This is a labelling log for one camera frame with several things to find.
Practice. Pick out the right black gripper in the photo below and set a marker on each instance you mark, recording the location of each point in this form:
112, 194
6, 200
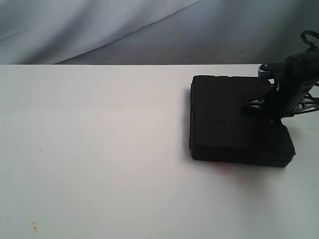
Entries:
284, 102

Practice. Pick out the black plastic tool case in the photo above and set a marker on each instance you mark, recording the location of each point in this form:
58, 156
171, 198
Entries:
221, 129

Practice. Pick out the right grey black robot arm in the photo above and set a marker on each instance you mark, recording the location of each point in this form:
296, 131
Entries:
300, 68

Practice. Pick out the grey fabric backdrop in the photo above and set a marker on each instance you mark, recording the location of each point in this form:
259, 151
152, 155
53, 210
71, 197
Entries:
104, 32

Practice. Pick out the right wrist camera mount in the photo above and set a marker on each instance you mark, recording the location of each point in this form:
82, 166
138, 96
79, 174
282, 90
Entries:
270, 71

